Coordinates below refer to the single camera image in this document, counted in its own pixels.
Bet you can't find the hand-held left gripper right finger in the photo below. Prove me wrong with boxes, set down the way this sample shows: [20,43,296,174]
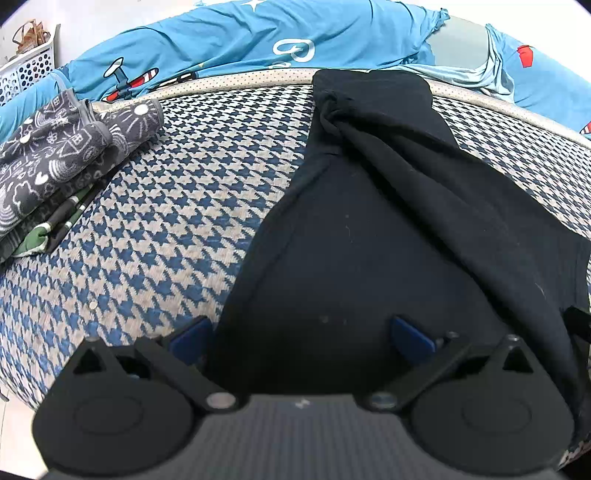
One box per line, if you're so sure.
[362,315,536,414]

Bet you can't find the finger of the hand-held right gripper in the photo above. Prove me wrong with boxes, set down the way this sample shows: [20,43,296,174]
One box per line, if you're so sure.
[564,305,591,344]

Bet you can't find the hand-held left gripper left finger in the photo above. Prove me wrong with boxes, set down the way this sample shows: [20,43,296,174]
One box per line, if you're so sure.
[71,316,236,414]

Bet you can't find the black t-shirt with red print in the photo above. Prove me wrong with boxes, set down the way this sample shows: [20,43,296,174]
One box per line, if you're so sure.
[205,68,591,444]

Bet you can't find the houndstooth mattress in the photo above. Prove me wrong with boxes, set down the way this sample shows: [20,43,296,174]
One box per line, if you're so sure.
[0,68,591,467]

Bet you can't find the green striped garment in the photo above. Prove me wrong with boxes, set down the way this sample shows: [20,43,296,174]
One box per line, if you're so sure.
[0,180,109,264]

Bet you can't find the grey doodle print garment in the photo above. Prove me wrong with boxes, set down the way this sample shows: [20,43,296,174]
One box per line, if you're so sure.
[0,89,164,241]

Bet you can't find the blue airplane print cover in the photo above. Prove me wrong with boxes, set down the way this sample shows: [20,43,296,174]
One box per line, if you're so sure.
[0,0,591,139]

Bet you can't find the white plastic basket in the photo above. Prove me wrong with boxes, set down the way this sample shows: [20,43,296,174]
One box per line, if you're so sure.
[0,23,61,107]

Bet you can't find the brown wicker item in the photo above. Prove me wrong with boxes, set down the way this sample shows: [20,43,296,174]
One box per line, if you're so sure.
[13,19,51,54]

